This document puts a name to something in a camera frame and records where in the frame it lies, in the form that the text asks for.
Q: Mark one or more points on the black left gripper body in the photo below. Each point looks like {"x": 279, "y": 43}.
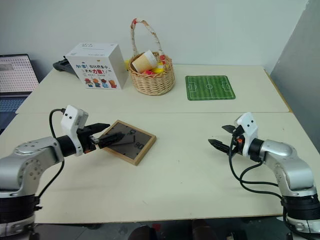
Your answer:
{"x": 86, "y": 143}

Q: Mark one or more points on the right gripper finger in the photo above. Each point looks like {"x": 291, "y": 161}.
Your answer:
{"x": 229, "y": 128}
{"x": 220, "y": 145}

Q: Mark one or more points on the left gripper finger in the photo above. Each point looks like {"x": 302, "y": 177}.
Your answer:
{"x": 111, "y": 140}
{"x": 98, "y": 127}

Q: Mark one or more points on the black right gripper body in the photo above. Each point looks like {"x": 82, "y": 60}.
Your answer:
{"x": 237, "y": 146}

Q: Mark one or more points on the wooden framed dark board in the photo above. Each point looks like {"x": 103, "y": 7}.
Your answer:
{"x": 138, "y": 142}

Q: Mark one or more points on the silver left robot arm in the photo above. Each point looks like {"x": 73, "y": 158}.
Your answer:
{"x": 30, "y": 160}

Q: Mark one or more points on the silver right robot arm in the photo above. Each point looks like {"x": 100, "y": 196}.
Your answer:
{"x": 287, "y": 162}

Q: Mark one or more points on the laptop computer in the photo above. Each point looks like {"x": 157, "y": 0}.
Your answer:
{"x": 15, "y": 75}

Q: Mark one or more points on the green football field mat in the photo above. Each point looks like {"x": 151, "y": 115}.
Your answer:
{"x": 210, "y": 88}

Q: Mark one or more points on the white printed cardboard box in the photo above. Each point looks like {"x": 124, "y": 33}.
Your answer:
{"x": 98, "y": 70}

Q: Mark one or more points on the yellow toy beside basket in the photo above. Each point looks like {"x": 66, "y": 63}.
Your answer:
{"x": 127, "y": 64}

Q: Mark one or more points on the black handheld controller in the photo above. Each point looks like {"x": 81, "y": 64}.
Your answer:
{"x": 62, "y": 66}

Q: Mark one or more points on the red toy in basket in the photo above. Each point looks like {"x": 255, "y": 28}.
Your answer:
{"x": 149, "y": 72}

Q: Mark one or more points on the brown paper cup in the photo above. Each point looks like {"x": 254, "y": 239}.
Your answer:
{"x": 143, "y": 62}

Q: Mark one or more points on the yellow toy in basket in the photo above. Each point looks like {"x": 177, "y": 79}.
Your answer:
{"x": 158, "y": 70}

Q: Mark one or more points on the grey partition panel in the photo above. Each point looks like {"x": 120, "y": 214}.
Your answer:
{"x": 300, "y": 62}

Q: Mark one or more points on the dark brown rounded shape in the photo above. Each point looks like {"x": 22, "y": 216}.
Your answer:
{"x": 143, "y": 233}

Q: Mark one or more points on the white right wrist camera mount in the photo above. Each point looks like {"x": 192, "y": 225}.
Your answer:
{"x": 248, "y": 127}

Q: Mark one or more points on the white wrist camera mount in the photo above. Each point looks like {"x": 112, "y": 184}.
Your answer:
{"x": 71, "y": 120}
{"x": 248, "y": 127}

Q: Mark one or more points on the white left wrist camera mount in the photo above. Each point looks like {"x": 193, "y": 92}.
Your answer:
{"x": 71, "y": 120}

